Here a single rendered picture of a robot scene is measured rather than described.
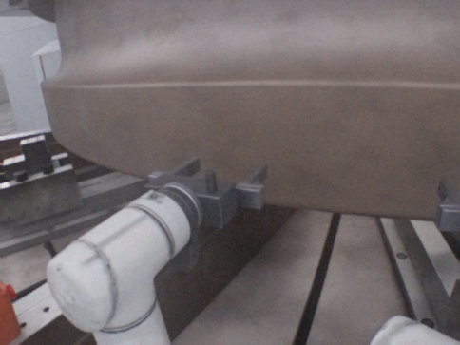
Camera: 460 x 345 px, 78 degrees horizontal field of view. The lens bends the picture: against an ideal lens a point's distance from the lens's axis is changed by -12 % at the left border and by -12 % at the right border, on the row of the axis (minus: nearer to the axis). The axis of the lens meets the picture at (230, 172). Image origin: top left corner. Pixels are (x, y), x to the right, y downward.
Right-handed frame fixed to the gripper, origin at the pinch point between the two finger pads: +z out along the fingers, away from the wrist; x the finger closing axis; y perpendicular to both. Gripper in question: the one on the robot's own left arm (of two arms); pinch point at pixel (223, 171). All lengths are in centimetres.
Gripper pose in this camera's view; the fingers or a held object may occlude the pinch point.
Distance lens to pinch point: 55.7
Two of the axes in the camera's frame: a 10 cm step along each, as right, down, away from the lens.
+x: -8.9, -1.1, 4.4
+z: 4.4, -3.8, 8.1
